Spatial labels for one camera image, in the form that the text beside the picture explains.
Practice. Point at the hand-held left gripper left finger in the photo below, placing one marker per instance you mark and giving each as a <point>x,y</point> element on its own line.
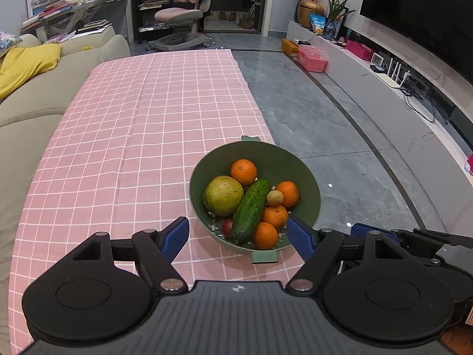
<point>177,233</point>

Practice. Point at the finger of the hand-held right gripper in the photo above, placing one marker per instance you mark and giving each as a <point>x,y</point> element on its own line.
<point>360,228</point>

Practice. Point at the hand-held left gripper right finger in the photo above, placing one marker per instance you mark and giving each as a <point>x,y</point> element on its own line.
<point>300,236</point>

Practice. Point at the orange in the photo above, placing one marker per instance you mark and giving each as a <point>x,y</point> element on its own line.
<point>244,171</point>
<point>289,193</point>
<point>265,236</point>
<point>275,217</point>

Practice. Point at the brown longan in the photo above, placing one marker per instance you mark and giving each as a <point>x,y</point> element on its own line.
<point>275,197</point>

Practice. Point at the small red fruit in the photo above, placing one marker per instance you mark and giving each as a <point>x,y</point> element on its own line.
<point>227,228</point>

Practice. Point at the green cucumber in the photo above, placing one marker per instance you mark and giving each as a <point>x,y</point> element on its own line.
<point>251,210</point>

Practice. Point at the green colander bowl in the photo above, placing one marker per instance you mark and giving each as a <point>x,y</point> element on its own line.
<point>284,162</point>

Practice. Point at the yellow-green pear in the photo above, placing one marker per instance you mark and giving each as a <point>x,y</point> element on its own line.
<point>223,196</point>

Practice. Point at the white media console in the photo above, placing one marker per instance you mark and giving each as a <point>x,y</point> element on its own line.
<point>388,125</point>

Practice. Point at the pink checked tablecloth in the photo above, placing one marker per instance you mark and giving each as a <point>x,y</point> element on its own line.
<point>129,137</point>

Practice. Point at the white router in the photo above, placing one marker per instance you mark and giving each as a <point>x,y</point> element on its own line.
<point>393,75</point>

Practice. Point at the pink storage box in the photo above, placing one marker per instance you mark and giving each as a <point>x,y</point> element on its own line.
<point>312,59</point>

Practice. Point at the magenta box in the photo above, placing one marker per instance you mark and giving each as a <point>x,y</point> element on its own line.
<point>360,50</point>

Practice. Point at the orange box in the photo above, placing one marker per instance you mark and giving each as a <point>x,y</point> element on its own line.
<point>290,47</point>

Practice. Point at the beige sofa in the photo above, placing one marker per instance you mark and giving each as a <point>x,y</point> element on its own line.
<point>37,96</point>

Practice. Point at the blue snack bag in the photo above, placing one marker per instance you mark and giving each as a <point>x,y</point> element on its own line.
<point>317,24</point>

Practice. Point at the green potted plant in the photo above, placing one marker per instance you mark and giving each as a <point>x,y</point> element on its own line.
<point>338,11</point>

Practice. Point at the pink desk chair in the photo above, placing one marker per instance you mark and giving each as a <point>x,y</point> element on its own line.
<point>181,14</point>

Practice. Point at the stack of books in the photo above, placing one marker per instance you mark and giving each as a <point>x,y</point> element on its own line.
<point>94,27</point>

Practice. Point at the black television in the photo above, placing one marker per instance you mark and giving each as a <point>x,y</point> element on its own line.
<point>425,14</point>

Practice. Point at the golden vase with dried flowers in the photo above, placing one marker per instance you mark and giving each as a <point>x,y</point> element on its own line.
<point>308,9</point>

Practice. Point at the yellow pillow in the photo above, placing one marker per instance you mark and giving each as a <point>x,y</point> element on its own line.
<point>26,64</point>

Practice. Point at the black shelf unit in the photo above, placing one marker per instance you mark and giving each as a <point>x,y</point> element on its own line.
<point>147,3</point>

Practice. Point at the cluttered grey desk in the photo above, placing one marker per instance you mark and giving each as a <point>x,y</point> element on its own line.
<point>74,7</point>

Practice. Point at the blue printed pillow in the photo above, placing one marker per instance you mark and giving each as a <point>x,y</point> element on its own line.
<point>8,42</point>

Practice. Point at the small white frame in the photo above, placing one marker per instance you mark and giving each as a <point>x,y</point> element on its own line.
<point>378,60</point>

